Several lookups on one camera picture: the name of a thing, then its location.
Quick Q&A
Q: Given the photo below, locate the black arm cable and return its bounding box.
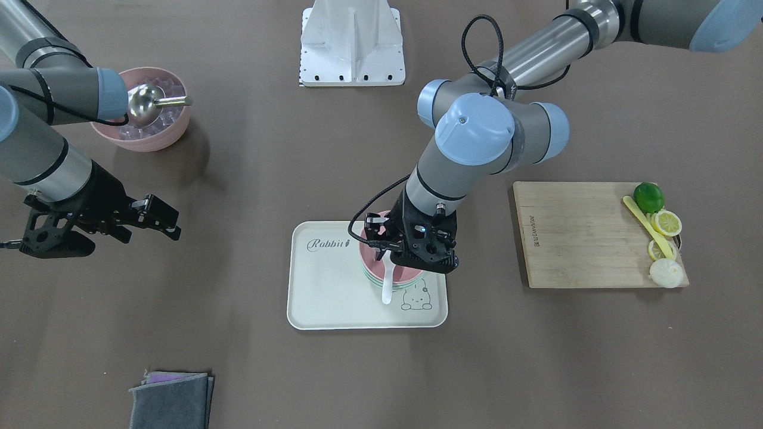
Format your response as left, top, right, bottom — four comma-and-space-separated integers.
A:
348, 14, 572, 242

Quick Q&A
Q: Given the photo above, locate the lemon slice near bun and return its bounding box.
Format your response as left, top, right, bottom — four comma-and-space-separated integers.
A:
647, 240, 680, 261

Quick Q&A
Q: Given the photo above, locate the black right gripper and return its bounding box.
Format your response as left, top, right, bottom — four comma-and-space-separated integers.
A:
19, 162, 182, 259

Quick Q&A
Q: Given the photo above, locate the metal ice scoop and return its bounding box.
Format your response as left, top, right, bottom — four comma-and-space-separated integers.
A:
126, 83, 193, 128

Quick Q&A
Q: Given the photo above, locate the small pink bowl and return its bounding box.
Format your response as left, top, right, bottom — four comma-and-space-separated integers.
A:
359, 243, 424, 288

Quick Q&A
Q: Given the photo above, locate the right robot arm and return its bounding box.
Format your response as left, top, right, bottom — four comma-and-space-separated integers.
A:
1, 1, 190, 259

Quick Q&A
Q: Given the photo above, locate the green lime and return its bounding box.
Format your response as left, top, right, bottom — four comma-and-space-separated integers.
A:
632, 182, 665, 213

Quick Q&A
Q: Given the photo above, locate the lemon slice near lime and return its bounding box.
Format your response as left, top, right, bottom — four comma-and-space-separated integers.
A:
647, 210, 683, 237

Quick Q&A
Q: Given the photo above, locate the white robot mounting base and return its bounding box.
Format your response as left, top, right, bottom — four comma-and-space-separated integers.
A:
299, 1, 406, 87

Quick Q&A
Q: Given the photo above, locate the yellow plastic knife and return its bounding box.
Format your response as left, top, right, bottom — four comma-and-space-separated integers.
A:
622, 195, 676, 260

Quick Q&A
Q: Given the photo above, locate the white ceramic spoon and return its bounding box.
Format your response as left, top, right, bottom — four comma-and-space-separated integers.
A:
381, 251, 395, 305

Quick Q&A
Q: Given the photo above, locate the white serving tray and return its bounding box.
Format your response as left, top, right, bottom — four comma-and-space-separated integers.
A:
287, 222, 449, 329

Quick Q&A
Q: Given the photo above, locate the folded grey cloth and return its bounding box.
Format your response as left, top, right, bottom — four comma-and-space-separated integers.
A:
130, 371, 215, 428

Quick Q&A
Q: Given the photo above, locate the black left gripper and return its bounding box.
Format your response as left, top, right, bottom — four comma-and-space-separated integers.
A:
360, 192, 460, 274

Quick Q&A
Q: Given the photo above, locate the wooden cutting board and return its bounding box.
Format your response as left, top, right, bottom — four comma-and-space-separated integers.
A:
512, 181, 656, 290

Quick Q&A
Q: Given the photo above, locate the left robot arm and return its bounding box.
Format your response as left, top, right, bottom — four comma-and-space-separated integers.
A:
352, 1, 762, 275

